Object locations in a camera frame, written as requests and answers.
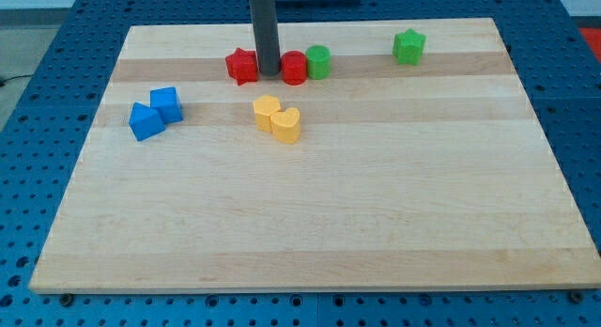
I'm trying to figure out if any black cable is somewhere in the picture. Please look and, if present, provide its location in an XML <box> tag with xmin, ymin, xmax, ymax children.
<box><xmin>0</xmin><ymin>73</ymin><xmax>33</xmax><ymax>87</ymax></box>

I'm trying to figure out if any green cylinder block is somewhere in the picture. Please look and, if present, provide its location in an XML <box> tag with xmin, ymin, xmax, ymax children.
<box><xmin>305</xmin><ymin>45</ymin><xmax>331</xmax><ymax>80</ymax></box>

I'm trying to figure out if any yellow hexagon block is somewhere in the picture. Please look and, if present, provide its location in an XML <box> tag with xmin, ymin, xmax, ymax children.
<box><xmin>253</xmin><ymin>95</ymin><xmax>281</xmax><ymax>132</ymax></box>

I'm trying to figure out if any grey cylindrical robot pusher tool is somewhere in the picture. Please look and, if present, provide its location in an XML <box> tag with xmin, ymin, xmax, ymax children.
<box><xmin>249</xmin><ymin>0</ymin><xmax>281</xmax><ymax>76</ymax></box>

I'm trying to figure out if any blue cube block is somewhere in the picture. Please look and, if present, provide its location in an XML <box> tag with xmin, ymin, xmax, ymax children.
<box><xmin>150</xmin><ymin>86</ymin><xmax>183</xmax><ymax>124</ymax></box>

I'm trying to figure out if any wooden board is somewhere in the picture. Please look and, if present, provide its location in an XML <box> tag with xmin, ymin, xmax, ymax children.
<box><xmin>29</xmin><ymin>18</ymin><xmax>600</xmax><ymax>294</ymax></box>

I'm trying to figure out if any yellow heart block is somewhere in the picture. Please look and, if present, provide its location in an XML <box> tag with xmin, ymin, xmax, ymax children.
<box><xmin>270</xmin><ymin>107</ymin><xmax>301</xmax><ymax>144</ymax></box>

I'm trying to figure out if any green star block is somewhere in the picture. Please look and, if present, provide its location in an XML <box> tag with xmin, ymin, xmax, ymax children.
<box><xmin>392</xmin><ymin>29</ymin><xmax>426</xmax><ymax>66</ymax></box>

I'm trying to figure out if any red star block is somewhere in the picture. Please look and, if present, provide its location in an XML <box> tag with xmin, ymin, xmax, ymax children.
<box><xmin>225</xmin><ymin>48</ymin><xmax>258</xmax><ymax>86</ymax></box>

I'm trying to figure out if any red cylinder block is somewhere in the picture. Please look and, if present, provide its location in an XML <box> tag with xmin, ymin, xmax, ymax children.
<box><xmin>281</xmin><ymin>51</ymin><xmax>307</xmax><ymax>86</ymax></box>

